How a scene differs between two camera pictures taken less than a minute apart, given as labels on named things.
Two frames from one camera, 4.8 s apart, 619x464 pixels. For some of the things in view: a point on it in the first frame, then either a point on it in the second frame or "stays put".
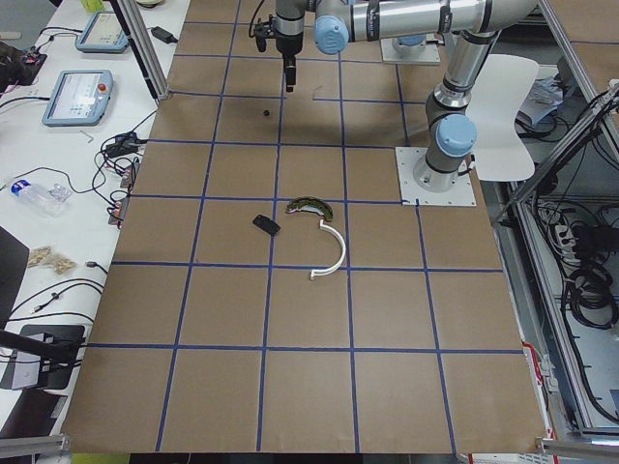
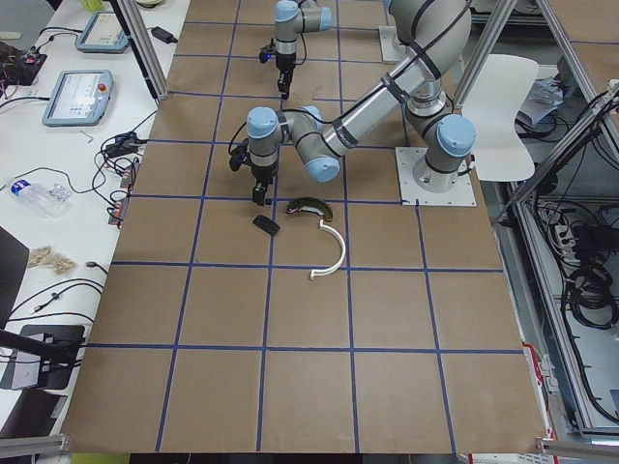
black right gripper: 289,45 -> 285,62
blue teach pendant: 79,99 stays put
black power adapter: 163,36 stays put
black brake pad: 266,223 stays put
